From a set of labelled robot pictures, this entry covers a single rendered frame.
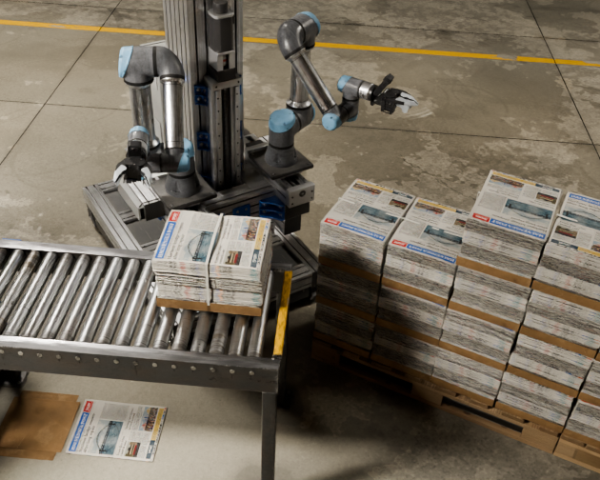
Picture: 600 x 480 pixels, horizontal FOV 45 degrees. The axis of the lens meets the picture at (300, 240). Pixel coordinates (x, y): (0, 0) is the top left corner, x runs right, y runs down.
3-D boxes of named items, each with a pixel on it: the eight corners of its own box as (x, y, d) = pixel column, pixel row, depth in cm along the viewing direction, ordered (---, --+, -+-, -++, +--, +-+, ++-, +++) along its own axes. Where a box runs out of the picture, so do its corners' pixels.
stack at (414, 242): (341, 309, 377) (356, 175, 325) (569, 393, 339) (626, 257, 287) (309, 358, 350) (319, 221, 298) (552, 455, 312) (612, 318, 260)
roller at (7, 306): (44, 258, 285) (42, 249, 282) (-4, 346, 248) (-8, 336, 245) (31, 257, 285) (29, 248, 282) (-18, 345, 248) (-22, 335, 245)
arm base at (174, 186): (159, 184, 316) (157, 164, 310) (190, 174, 323) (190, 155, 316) (173, 201, 306) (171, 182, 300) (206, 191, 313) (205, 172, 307)
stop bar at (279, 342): (292, 274, 276) (293, 270, 275) (282, 359, 242) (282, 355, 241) (284, 273, 276) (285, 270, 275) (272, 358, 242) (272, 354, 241)
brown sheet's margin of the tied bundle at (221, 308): (271, 265, 279) (271, 256, 276) (261, 316, 257) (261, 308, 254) (230, 260, 280) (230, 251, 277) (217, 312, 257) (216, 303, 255)
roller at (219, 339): (234, 275, 283) (244, 270, 281) (215, 367, 246) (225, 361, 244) (226, 269, 281) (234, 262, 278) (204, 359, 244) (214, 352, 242)
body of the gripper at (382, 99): (401, 106, 307) (375, 98, 311) (402, 89, 301) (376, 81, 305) (392, 115, 302) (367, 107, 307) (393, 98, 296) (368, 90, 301)
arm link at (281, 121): (263, 142, 328) (263, 115, 320) (279, 130, 337) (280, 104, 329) (285, 150, 323) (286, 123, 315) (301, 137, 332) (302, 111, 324)
